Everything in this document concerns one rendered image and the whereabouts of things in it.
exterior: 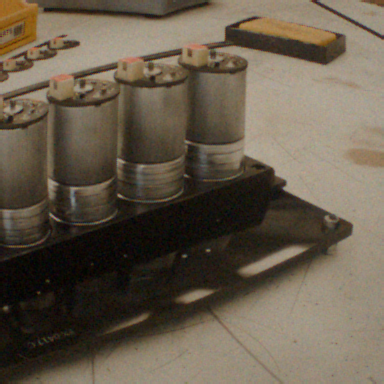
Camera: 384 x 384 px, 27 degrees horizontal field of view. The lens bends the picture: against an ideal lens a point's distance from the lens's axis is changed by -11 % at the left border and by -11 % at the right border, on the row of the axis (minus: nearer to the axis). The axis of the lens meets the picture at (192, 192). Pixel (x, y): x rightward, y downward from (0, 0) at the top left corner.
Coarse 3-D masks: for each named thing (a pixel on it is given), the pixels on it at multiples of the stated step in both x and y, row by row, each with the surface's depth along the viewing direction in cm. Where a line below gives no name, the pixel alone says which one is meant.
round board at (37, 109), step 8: (8, 104) 26; (16, 104) 26; (24, 104) 26; (32, 104) 26; (40, 104) 26; (24, 112) 25; (32, 112) 25; (40, 112) 25; (0, 120) 24; (8, 120) 24; (16, 120) 24; (24, 120) 24; (32, 120) 24; (0, 128) 24
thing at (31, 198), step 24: (0, 144) 24; (24, 144) 25; (0, 168) 25; (24, 168) 25; (0, 192) 25; (24, 192) 25; (0, 216) 25; (24, 216) 26; (48, 216) 27; (0, 240) 26; (24, 240) 26
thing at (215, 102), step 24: (192, 72) 30; (240, 72) 30; (192, 96) 30; (216, 96) 30; (240, 96) 30; (192, 120) 30; (216, 120) 30; (240, 120) 31; (192, 144) 31; (216, 144) 30; (240, 144) 31; (192, 168) 31; (216, 168) 31; (240, 168) 31
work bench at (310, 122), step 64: (256, 0) 74; (320, 0) 78; (64, 64) 52; (256, 64) 52; (256, 128) 42; (320, 128) 42; (320, 192) 35; (320, 256) 30; (192, 320) 27; (256, 320) 27; (320, 320) 26
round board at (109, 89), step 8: (88, 80) 28; (96, 80) 28; (104, 80) 28; (96, 88) 27; (104, 88) 27; (112, 88) 27; (48, 96) 26; (80, 96) 26; (88, 96) 26; (104, 96) 26; (112, 96) 26; (64, 104) 26; (72, 104) 26; (80, 104) 26; (88, 104) 26
